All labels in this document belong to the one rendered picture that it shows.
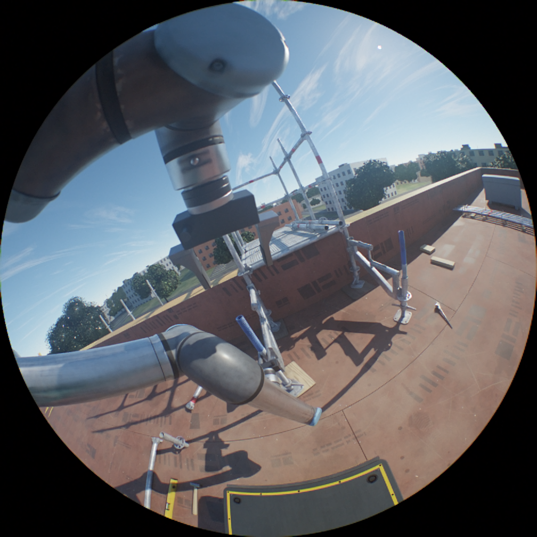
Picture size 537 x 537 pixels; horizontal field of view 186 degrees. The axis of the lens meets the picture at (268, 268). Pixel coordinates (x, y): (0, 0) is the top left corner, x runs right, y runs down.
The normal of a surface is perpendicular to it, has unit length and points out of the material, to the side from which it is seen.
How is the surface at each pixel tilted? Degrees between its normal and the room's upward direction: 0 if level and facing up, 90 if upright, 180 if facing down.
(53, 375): 64
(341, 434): 0
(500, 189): 90
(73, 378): 70
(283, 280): 90
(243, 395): 84
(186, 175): 111
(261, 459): 0
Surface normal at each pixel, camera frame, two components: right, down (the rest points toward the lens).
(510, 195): -0.91, 0.42
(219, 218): 0.34, 0.59
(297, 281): 0.14, 0.29
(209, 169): 0.58, 0.48
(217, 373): 0.15, -0.42
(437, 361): -0.40, -0.86
